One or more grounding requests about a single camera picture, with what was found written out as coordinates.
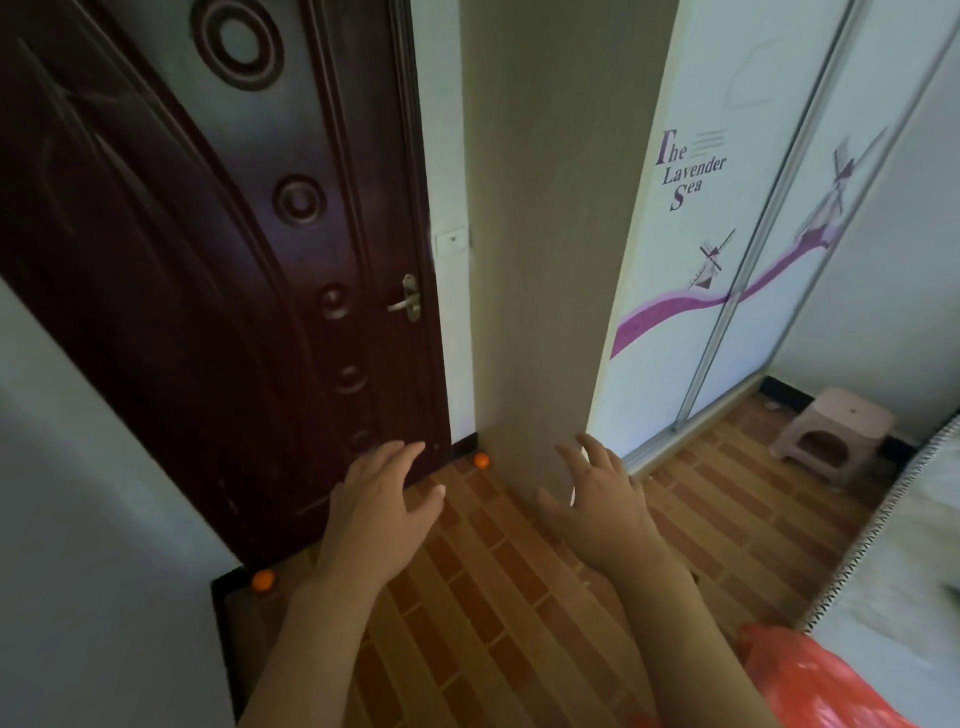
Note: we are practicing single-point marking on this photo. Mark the person's right hand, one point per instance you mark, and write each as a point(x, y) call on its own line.
point(611, 517)

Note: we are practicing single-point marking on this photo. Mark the person's left hand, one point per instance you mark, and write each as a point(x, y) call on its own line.
point(375, 517)

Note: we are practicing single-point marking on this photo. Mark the small orange fruit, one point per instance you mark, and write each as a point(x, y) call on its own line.
point(481, 461)
point(263, 580)

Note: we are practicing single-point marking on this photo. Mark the red plastic bag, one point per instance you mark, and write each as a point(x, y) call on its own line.
point(810, 690)

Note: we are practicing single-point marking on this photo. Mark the person's left forearm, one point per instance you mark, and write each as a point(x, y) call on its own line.
point(315, 660)

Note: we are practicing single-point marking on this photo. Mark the person's right forearm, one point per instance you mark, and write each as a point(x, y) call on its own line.
point(690, 660)

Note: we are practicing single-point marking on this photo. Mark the pale pink plastic stool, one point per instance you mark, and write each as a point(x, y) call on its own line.
point(832, 435)

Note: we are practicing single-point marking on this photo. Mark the white sliding door wardrobe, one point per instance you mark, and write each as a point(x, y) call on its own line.
point(562, 262)

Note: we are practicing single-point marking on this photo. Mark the dark brown wooden door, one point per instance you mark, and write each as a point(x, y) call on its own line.
point(187, 300)

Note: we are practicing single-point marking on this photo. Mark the white quilted mattress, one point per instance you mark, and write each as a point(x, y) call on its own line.
point(900, 600)

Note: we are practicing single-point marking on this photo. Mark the white wall switch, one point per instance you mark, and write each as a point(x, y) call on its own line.
point(452, 242)

